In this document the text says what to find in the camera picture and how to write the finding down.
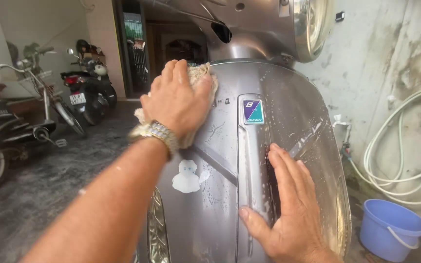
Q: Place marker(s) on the person's left hand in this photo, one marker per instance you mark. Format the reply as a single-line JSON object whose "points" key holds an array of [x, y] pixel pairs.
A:
{"points": [[175, 104]]}

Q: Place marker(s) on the person's right hand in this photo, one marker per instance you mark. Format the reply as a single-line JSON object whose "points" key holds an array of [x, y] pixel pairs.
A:
{"points": [[298, 222]]}

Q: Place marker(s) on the silver gold wristwatch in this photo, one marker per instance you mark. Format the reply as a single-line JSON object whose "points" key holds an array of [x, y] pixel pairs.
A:
{"points": [[159, 133]]}

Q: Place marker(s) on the dark metal gate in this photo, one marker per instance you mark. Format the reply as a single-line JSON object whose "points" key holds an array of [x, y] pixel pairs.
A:
{"points": [[137, 58]]}

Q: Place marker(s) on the grey motor scooter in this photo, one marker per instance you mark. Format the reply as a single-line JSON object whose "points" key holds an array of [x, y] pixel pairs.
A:
{"points": [[228, 146]]}

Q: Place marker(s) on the white helmet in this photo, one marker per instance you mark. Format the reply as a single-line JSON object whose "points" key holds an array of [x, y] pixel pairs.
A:
{"points": [[100, 69]]}

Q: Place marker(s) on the black parked scooter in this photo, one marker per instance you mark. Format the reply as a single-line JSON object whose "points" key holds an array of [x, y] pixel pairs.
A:
{"points": [[90, 91]]}

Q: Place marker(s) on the blue plastic bucket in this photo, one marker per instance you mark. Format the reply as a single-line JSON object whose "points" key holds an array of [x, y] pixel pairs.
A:
{"points": [[389, 230]]}

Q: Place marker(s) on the silver bicycle with basket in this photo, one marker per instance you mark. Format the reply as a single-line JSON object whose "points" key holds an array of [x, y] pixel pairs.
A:
{"points": [[46, 91]]}

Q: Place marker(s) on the black motorcycle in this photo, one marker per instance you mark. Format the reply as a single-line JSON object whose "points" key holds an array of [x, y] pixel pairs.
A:
{"points": [[2, 138]]}

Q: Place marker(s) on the wall water tap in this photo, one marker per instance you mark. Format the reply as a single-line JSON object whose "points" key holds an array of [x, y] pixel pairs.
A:
{"points": [[344, 135]]}

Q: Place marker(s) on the small black wall fitting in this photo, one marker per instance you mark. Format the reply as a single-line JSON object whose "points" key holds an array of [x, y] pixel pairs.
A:
{"points": [[340, 16]]}

